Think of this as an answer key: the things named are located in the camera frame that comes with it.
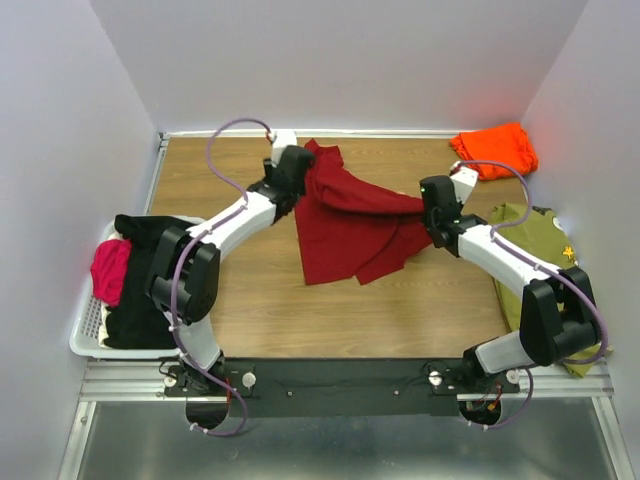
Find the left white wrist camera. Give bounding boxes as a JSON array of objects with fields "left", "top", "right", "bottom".
[{"left": 269, "top": 129, "right": 297, "bottom": 163}]

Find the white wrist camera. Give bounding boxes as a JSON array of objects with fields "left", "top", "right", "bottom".
[
  {"left": 449, "top": 162, "right": 478, "bottom": 205},
  {"left": 269, "top": 129, "right": 297, "bottom": 163}
]

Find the olive green t shirt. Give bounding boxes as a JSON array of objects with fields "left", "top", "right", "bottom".
[{"left": 489, "top": 203, "right": 599, "bottom": 378}]

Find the pink garment in basket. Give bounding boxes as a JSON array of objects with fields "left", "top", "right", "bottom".
[{"left": 90, "top": 239, "right": 132, "bottom": 307}]

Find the black garment in basket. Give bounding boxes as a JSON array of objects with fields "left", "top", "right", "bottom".
[{"left": 104, "top": 214, "right": 193, "bottom": 350}]

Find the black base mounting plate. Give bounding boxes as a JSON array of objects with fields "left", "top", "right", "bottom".
[{"left": 164, "top": 357, "right": 520, "bottom": 418}]

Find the dark red t shirt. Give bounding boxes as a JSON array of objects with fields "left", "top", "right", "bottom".
[{"left": 294, "top": 140, "right": 432, "bottom": 285}]

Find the folded orange t shirt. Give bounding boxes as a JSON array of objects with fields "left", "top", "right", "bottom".
[{"left": 449, "top": 122, "right": 539, "bottom": 175}]

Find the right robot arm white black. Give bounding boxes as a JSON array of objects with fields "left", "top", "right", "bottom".
[{"left": 420, "top": 167, "right": 608, "bottom": 392}]

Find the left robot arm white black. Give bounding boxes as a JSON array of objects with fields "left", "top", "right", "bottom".
[{"left": 145, "top": 145, "right": 314, "bottom": 395}]

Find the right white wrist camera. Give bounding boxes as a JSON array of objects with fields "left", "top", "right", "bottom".
[{"left": 449, "top": 162, "right": 478, "bottom": 205}]

